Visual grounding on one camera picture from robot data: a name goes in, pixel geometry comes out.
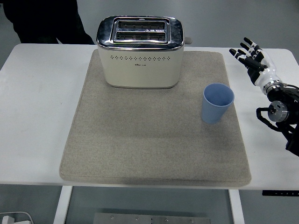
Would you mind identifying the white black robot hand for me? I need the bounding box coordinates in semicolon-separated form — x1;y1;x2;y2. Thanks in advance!
229;37;280;87

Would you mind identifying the blue ribbed plastic cup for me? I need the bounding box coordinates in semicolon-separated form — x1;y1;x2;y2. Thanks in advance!
201;83;235;124

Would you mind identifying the cream chrome two-slot toaster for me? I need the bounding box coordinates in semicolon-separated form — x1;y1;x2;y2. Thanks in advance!
96;15;193;89

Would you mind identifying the black table control panel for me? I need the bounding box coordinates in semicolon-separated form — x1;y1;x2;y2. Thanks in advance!
262;190;299;196

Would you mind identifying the beige felt table mat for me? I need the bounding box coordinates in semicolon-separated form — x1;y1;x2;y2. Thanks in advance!
58;49;252;188

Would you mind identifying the white table leg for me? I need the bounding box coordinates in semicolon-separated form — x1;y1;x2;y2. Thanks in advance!
228;189;245;224
52;186;73;224

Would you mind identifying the grey metal plate with screws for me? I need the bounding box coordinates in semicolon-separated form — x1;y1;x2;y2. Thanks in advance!
93;212;212;224

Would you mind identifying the person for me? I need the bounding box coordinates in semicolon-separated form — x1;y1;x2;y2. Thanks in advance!
2;0;96;45

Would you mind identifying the white power adapter with cable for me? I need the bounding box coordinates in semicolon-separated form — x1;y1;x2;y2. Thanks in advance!
0;211;35;224

